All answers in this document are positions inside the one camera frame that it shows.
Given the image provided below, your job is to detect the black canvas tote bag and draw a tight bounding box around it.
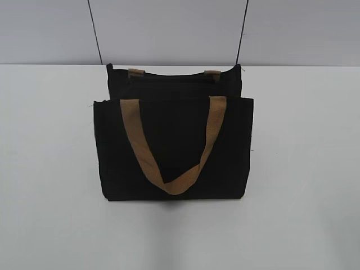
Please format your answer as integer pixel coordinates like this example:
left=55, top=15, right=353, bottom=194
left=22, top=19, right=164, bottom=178
left=93, top=64, right=254, bottom=201

